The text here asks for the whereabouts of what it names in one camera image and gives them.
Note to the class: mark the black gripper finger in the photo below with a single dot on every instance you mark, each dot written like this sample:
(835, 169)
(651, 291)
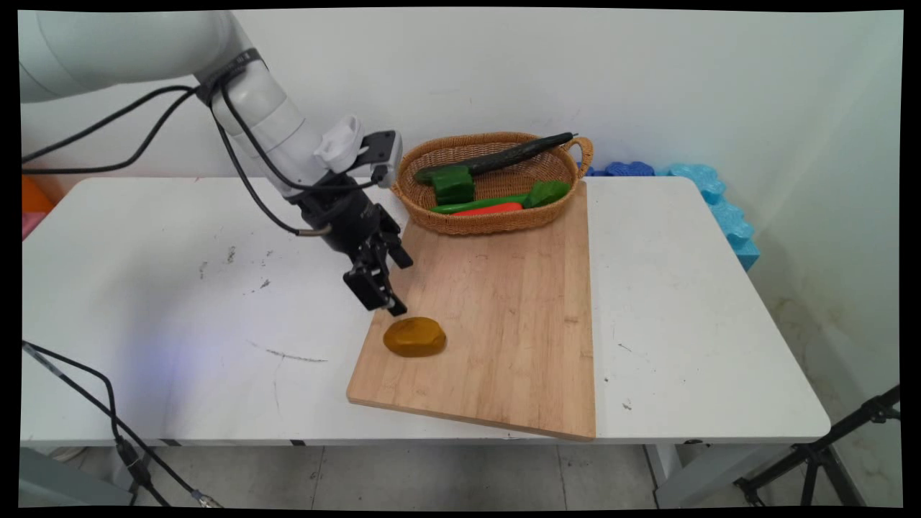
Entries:
(397, 241)
(370, 284)

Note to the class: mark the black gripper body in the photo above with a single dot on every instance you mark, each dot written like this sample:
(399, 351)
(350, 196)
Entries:
(345, 216)

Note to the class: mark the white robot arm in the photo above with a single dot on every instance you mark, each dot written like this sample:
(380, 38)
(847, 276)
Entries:
(266, 108)

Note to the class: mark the brown potato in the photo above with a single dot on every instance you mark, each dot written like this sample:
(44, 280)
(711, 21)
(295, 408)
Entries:
(414, 337)

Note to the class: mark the green bell pepper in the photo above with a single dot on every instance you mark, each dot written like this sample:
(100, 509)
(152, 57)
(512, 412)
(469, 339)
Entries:
(453, 187)

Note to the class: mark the long green chili pepper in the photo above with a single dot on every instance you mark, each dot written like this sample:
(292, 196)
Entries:
(478, 203)

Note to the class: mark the woven wicker basket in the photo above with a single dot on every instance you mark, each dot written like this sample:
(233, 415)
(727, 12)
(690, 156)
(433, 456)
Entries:
(496, 223)

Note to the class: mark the wooden cutting board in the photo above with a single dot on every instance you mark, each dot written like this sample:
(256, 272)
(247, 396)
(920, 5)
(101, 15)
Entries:
(504, 324)

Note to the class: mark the dark green cucumber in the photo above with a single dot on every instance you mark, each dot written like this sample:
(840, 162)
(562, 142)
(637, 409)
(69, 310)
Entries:
(504, 157)

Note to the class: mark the orange box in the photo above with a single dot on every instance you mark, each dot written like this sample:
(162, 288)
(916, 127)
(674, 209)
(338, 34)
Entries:
(34, 196)

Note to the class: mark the pink box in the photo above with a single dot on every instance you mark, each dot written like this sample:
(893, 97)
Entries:
(30, 224)

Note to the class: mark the light blue foam piece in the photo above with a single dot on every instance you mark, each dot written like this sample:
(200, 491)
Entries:
(727, 216)

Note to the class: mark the white table leg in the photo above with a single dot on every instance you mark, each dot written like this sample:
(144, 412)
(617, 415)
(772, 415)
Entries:
(676, 475)

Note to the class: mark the grey box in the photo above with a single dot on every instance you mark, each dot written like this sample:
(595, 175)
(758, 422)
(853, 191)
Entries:
(65, 485)

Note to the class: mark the black tripod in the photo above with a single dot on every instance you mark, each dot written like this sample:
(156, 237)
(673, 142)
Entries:
(817, 453)

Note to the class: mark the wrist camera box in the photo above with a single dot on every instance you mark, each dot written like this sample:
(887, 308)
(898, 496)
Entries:
(385, 152)

